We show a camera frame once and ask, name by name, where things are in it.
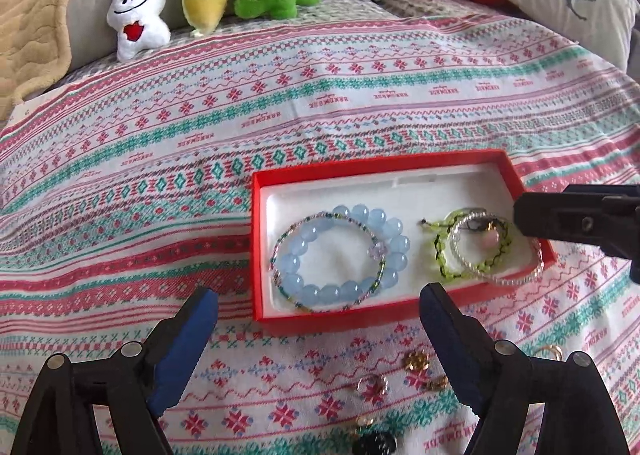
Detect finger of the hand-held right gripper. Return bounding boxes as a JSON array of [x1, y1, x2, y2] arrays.
[[514, 183, 640, 286]]

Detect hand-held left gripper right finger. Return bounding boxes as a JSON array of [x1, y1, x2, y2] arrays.
[[419, 282, 632, 455]]

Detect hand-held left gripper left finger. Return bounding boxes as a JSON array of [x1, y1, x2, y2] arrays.
[[10, 285, 221, 455]]

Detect gold hoop ring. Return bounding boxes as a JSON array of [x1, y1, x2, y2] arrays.
[[531, 343, 565, 362]]

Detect black flower brooch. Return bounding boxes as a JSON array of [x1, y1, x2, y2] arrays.
[[351, 432, 398, 455]]

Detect red jewelry box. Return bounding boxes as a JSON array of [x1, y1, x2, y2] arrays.
[[251, 150, 558, 324]]

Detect patterned red green blanket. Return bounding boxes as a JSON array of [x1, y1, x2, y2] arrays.
[[0, 0, 640, 455]]

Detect grey checked bed sheet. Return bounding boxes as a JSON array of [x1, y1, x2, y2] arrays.
[[170, 0, 501, 33]]

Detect white rabbit plush toy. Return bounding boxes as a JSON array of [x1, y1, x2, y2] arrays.
[[106, 0, 172, 63]]

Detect beige quilted blanket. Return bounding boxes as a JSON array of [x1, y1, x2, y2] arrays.
[[0, 0, 101, 124]]

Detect clear bead bracelet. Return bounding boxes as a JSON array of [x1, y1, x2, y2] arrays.
[[482, 234, 544, 287]]

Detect green bead bracelet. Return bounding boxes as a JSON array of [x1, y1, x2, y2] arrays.
[[420, 209, 514, 282]]

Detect white bead bracelet pink charm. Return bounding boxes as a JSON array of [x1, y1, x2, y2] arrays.
[[448, 211, 508, 278]]

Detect thin multicolour bead bracelet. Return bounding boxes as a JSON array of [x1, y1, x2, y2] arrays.
[[269, 214, 390, 314]]

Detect blue bead bracelet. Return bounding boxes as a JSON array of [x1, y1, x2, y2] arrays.
[[272, 204, 412, 308]]

